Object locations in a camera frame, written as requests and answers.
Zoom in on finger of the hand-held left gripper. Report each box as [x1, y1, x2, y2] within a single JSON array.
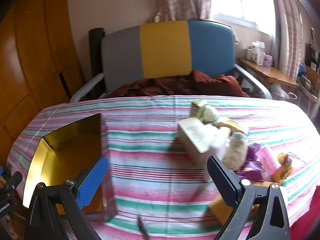
[[0, 171, 23, 201]]

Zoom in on yellow toy packet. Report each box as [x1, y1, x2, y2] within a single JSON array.
[[272, 152, 295, 183]]

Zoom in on maroon blanket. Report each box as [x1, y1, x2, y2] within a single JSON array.
[[107, 69, 250, 98]]

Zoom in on wooden side table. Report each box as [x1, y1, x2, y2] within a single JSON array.
[[239, 58, 299, 88]]

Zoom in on pink packet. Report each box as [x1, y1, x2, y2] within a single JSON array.
[[257, 145, 281, 176]]

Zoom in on white bed rail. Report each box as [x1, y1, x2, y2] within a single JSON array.
[[69, 73, 105, 103]]

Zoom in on red cloth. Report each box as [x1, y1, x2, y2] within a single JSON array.
[[307, 185, 320, 240]]

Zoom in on white packet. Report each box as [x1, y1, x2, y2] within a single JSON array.
[[204, 127, 231, 182]]

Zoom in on cluttered wooden shelf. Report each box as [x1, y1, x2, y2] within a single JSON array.
[[296, 27, 320, 115]]

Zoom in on beige printed box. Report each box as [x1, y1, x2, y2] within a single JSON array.
[[177, 117, 218, 166]]

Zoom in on window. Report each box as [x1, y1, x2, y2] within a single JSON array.
[[210, 0, 277, 37]]

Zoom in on gold cardboard box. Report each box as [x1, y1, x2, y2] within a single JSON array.
[[23, 113, 118, 222]]

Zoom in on wooden wardrobe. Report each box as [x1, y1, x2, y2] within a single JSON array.
[[0, 0, 85, 165]]

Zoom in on yellow green snack packet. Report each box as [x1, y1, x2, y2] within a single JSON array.
[[217, 119, 250, 136]]

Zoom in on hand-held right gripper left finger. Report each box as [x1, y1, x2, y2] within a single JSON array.
[[24, 155, 109, 240]]

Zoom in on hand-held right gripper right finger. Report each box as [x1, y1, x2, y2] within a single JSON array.
[[206, 155, 292, 240]]

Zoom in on large white printed box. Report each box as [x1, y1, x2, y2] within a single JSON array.
[[251, 41, 268, 66]]

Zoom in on white plastic bag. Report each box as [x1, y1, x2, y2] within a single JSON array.
[[271, 83, 297, 101]]

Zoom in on grey bed rail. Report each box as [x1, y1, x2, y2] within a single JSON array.
[[234, 64, 273, 100]]

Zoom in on green white small pack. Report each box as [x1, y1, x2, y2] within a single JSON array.
[[200, 104, 218, 125]]

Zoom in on white bottle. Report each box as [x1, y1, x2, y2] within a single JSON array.
[[222, 132, 248, 171]]

